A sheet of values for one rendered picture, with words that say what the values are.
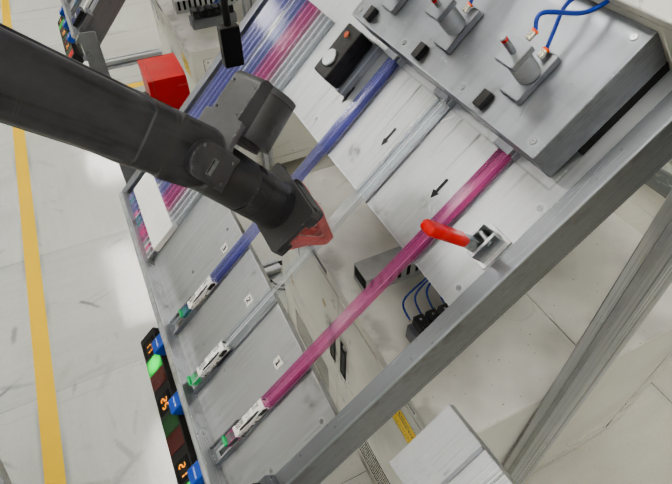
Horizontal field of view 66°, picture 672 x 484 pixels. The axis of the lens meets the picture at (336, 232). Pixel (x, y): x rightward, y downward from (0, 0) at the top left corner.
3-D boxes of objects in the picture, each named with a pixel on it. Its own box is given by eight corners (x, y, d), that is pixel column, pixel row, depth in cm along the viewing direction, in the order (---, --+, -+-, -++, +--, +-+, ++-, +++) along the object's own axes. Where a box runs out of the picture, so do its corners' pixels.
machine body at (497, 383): (402, 556, 121) (441, 452, 77) (288, 331, 165) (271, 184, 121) (604, 435, 142) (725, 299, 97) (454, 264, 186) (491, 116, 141)
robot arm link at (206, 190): (170, 176, 51) (198, 193, 48) (205, 117, 52) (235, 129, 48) (221, 203, 57) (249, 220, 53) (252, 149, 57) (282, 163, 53)
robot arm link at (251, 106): (120, 135, 46) (182, 171, 42) (184, 26, 46) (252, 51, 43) (201, 181, 57) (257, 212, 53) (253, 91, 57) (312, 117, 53)
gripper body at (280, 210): (288, 167, 62) (245, 137, 57) (324, 219, 56) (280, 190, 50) (252, 205, 63) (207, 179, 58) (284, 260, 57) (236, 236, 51)
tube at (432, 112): (197, 386, 73) (190, 385, 72) (194, 378, 74) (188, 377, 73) (446, 108, 59) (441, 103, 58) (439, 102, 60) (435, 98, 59)
